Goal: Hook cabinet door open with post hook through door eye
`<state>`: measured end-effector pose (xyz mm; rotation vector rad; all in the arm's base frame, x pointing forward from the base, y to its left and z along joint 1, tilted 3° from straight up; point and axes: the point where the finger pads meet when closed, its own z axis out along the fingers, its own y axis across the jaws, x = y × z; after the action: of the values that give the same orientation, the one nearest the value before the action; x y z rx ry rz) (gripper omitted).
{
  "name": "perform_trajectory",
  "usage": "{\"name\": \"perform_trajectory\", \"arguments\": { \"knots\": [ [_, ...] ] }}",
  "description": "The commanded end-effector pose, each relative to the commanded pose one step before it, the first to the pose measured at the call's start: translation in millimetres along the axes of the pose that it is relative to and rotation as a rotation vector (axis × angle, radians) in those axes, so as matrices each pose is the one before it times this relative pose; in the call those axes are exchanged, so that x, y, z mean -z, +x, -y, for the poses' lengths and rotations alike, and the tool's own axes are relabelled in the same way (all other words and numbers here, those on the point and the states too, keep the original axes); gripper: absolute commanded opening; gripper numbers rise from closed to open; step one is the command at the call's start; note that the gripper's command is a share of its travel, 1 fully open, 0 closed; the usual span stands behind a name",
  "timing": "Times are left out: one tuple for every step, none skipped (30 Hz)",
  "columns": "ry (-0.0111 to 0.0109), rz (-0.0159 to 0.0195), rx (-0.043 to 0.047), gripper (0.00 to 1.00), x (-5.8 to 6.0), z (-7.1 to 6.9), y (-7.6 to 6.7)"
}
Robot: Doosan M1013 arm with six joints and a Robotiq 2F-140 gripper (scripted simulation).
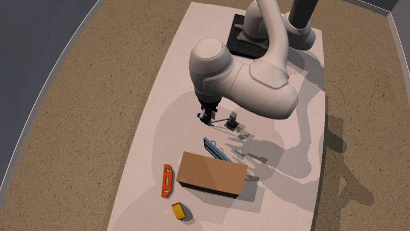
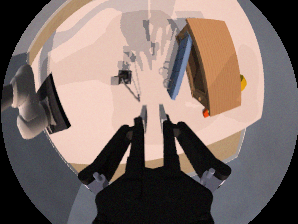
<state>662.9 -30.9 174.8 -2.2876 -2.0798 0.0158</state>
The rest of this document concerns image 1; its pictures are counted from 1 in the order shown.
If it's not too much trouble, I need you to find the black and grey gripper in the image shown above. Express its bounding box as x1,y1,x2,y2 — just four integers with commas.
197,99,221,127

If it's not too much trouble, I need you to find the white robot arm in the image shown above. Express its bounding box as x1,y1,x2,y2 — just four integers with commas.
189,0,318,120

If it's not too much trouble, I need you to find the red spirit level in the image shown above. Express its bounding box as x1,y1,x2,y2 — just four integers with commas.
161,164,173,197

